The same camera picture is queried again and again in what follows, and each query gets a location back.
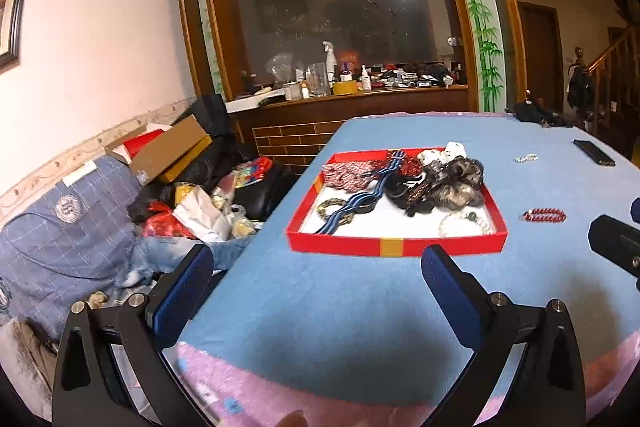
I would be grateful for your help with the wooden stair railing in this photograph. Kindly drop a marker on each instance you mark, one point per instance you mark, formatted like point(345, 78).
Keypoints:
point(615, 76)

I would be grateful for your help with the leopard print scrunchie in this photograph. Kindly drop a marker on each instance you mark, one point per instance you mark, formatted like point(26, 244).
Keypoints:
point(327, 209)

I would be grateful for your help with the brown wooden door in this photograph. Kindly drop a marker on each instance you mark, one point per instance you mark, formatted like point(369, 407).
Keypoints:
point(545, 79)

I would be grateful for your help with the red jewelry tray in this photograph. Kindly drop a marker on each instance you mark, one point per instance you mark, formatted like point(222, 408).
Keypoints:
point(387, 232)

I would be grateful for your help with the black smartphone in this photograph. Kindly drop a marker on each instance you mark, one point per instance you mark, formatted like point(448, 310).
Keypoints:
point(595, 153)

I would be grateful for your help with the white polka dot scrunchie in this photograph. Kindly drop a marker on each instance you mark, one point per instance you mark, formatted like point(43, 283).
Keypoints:
point(450, 152)

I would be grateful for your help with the dark red dotted scrunchie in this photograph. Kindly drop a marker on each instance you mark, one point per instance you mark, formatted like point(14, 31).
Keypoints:
point(407, 165)

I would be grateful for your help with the black bag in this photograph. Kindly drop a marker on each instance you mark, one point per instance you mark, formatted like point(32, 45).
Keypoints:
point(211, 113)

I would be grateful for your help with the red plastic bag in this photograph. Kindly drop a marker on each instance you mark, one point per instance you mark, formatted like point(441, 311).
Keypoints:
point(163, 223)

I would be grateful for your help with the blue plaid shirt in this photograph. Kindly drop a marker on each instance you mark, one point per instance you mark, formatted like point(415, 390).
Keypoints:
point(73, 241)

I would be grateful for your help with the bamboo painted glass panel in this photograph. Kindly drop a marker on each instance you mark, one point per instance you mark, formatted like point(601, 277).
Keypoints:
point(488, 47)

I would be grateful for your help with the white spray bottle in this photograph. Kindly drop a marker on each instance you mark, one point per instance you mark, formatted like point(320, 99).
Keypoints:
point(331, 61)

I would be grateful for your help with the blue striped headband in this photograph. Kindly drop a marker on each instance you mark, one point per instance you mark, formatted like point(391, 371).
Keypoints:
point(361, 202)

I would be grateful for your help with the black clothing pile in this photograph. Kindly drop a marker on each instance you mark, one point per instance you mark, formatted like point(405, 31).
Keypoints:
point(531, 112)

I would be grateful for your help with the red checkered scrunchie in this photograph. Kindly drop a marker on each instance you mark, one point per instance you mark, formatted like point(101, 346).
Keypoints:
point(349, 176)

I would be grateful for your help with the white paper bag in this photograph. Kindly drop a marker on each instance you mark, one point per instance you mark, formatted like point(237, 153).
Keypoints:
point(199, 215)

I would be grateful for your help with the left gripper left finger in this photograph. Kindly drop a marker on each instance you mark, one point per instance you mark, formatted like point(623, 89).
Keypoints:
point(174, 298)

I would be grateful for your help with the brown cardboard box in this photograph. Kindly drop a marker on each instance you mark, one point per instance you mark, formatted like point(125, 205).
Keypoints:
point(162, 152)

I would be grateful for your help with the blue jeans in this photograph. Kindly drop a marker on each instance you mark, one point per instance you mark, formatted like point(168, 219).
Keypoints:
point(158, 254)

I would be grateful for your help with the dark organza scrunchie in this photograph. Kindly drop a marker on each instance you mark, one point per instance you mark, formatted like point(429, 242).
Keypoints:
point(455, 184)

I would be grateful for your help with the wooden counter shelf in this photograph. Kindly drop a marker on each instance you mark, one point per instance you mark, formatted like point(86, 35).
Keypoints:
point(293, 133)

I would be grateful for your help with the pink quilt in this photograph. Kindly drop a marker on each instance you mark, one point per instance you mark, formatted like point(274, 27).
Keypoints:
point(241, 398)

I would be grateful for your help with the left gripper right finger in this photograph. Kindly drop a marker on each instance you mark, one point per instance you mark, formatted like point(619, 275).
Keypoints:
point(459, 296)

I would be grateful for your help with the small white pump bottle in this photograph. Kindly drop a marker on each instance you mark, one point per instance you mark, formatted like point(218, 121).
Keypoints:
point(365, 79)

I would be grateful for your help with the colourful toy box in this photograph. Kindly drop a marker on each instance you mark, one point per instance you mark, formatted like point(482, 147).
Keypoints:
point(252, 171)

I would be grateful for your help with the glass pitcher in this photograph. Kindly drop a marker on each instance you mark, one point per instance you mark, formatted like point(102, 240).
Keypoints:
point(317, 80)

